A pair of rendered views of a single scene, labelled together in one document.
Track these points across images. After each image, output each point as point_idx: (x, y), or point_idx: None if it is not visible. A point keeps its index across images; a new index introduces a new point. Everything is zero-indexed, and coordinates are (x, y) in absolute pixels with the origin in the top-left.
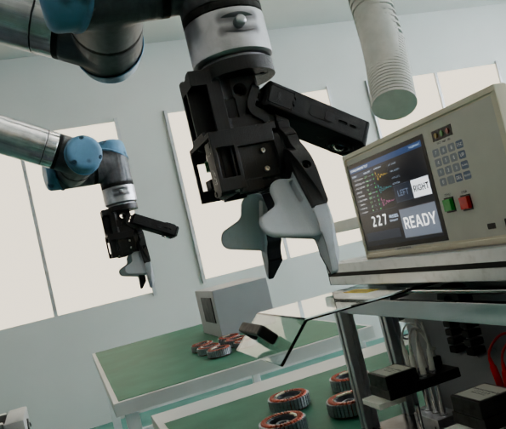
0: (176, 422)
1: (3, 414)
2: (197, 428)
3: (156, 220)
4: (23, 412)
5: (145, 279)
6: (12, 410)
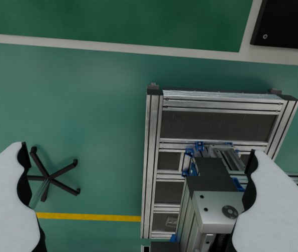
0: None
1: (210, 235)
2: (45, 5)
3: None
4: (233, 225)
5: (21, 145)
6: (205, 231)
